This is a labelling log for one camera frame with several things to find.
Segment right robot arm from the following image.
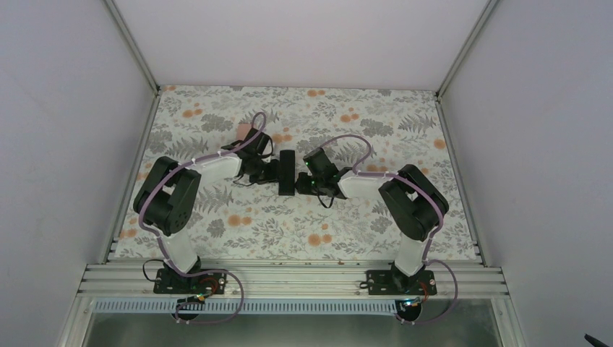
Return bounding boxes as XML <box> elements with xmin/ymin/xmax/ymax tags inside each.
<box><xmin>296</xmin><ymin>147</ymin><xmax>449</xmax><ymax>294</ymax></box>

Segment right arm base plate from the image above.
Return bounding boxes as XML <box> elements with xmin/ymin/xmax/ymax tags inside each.
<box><xmin>359</xmin><ymin>270</ymin><xmax>438</xmax><ymax>296</ymax></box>

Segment purple cable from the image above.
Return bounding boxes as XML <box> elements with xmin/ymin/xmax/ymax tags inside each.
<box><xmin>137</xmin><ymin>111</ymin><xmax>268</xmax><ymax>327</ymax></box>
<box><xmin>318</xmin><ymin>134</ymin><xmax>459</xmax><ymax>327</ymax></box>

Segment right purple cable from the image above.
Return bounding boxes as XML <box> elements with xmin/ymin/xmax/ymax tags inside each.
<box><xmin>318</xmin><ymin>134</ymin><xmax>459</xmax><ymax>327</ymax></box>

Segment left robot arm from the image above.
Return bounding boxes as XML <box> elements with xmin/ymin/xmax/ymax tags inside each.
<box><xmin>133</xmin><ymin>128</ymin><xmax>274</xmax><ymax>293</ymax></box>

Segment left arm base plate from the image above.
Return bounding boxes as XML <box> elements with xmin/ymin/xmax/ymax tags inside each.
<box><xmin>153</xmin><ymin>268</ymin><xmax>227</xmax><ymax>296</ymax></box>

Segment aluminium rail base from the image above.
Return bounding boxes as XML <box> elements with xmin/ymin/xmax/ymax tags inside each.
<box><xmin>59</xmin><ymin>261</ymin><xmax>525</xmax><ymax>346</ymax></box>

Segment pink glasses case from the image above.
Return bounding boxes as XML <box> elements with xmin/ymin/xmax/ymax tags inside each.
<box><xmin>236</xmin><ymin>124</ymin><xmax>253</xmax><ymax>140</ymax></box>

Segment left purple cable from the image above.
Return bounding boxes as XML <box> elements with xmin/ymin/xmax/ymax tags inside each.
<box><xmin>137</xmin><ymin>111</ymin><xmax>268</xmax><ymax>327</ymax></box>

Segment black glasses case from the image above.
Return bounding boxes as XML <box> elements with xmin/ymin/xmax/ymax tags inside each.
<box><xmin>278</xmin><ymin>150</ymin><xmax>296</xmax><ymax>196</ymax></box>

